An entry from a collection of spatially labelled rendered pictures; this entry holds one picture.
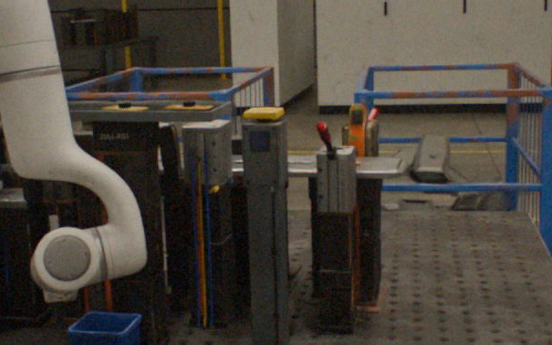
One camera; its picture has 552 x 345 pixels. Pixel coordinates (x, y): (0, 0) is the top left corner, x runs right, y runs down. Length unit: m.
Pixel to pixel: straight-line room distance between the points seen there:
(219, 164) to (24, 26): 0.66
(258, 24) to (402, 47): 1.53
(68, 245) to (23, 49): 0.26
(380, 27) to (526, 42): 1.49
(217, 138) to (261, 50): 8.10
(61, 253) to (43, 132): 0.16
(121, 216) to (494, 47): 8.69
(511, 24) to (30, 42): 8.76
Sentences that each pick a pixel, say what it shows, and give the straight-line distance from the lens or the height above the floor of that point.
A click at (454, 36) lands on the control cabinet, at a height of 0.79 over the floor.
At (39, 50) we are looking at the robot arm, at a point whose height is 1.30.
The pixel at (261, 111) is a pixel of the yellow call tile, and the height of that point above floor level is 1.16.
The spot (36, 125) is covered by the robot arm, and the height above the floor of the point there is 1.20.
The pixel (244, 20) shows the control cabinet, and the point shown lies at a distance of 9.91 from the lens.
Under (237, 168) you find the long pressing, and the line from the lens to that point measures 1.93.
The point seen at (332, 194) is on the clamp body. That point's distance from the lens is 1.77.
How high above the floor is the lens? 1.38
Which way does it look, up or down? 11 degrees down
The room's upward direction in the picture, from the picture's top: 2 degrees counter-clockwise
